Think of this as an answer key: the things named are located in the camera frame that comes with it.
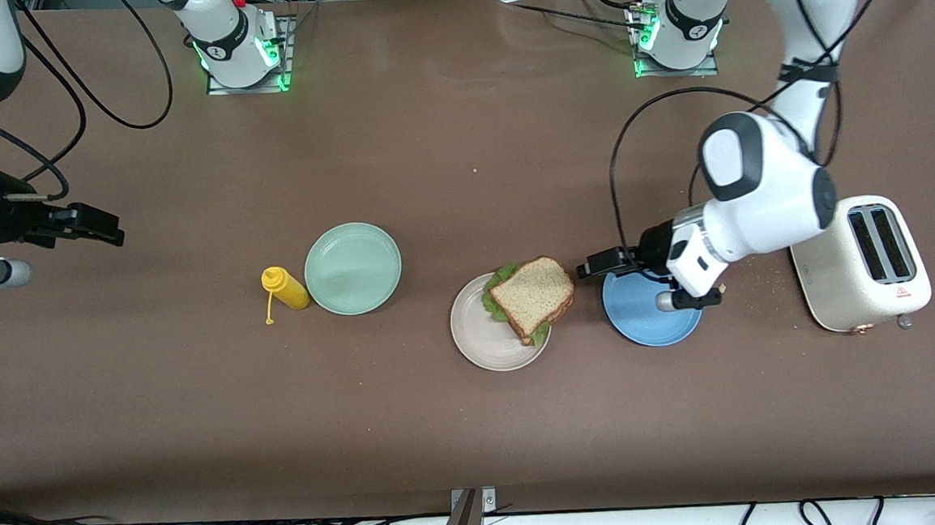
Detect toasted bread slice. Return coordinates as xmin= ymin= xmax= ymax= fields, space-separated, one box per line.
xmin=486 ymin=254 xmax=579 ymax=340
xmin=514 ymin=292 xmax=579 ymax=348

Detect green lettuce leaf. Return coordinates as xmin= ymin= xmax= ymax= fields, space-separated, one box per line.
xmin=480 ymin=261 xmax=553 ymax=352

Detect yellow squeeze bottle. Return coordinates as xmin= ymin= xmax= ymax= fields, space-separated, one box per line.
xmin=260 ymin=264 xmax=312 ymax=326

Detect blue plate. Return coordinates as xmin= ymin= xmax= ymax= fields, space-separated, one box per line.
xmin=600 ymin=263 xmax=707 ymax=351

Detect beige plate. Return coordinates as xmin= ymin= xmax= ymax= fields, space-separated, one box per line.
xmin=447 ymin=270 xmax=556 ymax=375

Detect mint green plate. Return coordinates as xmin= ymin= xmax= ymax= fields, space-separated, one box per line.
xmin=301 ymin=220 xmax=406 ymax=318

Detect white two-slot toaster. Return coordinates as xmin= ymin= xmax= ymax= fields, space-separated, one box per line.
xmin=786 ymin=190 xmax=935 ymax=339

